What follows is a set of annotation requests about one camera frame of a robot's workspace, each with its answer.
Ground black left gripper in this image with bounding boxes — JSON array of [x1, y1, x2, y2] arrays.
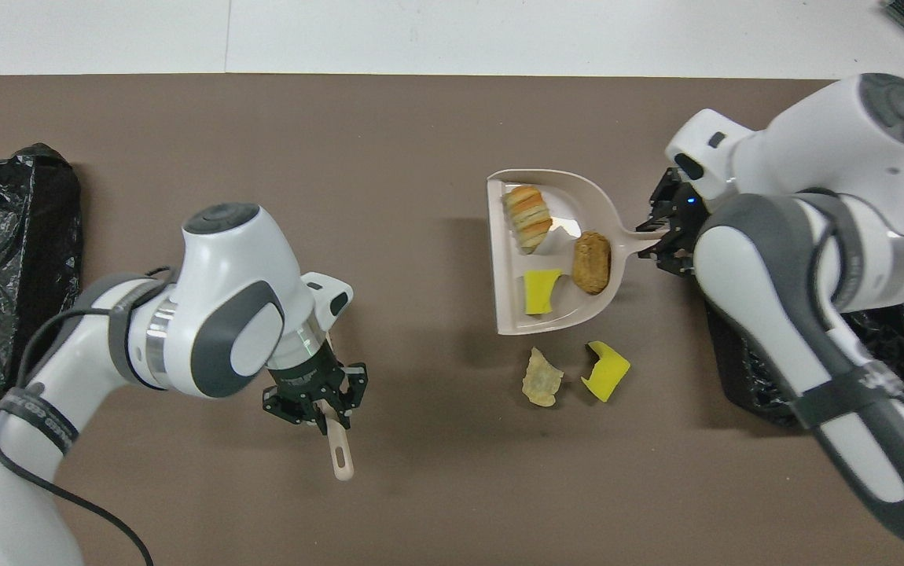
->
[[263, 345, 369, 434]]

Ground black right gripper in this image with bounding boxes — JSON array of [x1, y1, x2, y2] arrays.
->
[[636, 168, 711, 277]]

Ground beige hand brush black bristles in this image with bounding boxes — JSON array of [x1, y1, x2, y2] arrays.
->
[[323, 397, 356, 482]]

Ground brown bread loaf toy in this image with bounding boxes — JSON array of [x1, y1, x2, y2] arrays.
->
[[573, 230, 612, 296]]

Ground beige plastic dustpan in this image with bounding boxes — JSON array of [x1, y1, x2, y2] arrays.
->
[[486, 169, 669, 337]]

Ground beige layered pastry piece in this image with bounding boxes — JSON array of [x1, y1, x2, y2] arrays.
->
[[503, 185, 553, 255]]

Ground notched yellow sponge piece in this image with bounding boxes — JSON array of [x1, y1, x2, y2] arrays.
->
[[581, 340, 631, 403]]

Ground pale beige pastry piece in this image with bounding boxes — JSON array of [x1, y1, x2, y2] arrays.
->
[[521, 347, 564, 408]]

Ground brown table mat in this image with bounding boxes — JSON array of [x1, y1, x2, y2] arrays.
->
[[0, 75, 904, 566]]

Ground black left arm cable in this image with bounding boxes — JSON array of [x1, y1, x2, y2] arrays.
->
[[0, 267, 174, 566]]

